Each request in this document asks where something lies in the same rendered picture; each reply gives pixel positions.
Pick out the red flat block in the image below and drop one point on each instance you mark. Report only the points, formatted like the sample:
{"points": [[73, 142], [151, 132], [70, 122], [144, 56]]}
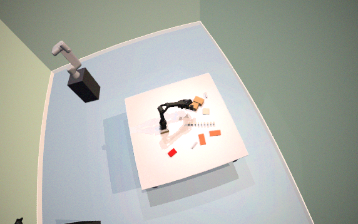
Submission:
{"points": [[172, 152]]}

